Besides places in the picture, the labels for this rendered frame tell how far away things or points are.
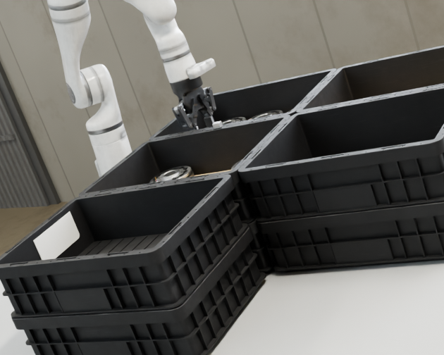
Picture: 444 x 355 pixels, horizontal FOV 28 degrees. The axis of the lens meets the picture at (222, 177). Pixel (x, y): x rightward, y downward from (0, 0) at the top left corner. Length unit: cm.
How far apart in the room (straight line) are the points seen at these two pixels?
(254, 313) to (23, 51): 356
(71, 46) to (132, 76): 237
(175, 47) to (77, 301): 73
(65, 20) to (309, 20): 181
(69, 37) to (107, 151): 31
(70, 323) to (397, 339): 59
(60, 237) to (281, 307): 49
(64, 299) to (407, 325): 60
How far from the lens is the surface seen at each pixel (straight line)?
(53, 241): 182
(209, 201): 158
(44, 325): 168
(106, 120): 221
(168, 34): 209
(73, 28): 212
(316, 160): 158
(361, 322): 150
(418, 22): 354
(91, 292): 157
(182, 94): 210
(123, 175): 201
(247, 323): 162
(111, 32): 449
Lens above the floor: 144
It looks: 18 degrees down
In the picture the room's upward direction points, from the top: 20 degrees counter-clockwise
